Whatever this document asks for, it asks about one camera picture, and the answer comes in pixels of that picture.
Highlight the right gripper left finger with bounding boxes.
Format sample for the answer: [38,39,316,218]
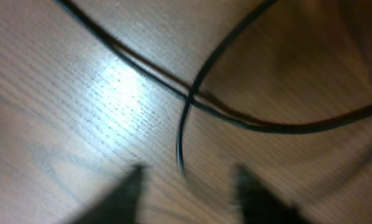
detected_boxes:
[71,164,146,224]

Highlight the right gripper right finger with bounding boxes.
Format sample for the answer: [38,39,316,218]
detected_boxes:
[235,166,310,224]

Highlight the long thin black cable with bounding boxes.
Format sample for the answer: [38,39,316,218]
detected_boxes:
[57,0,372,135]

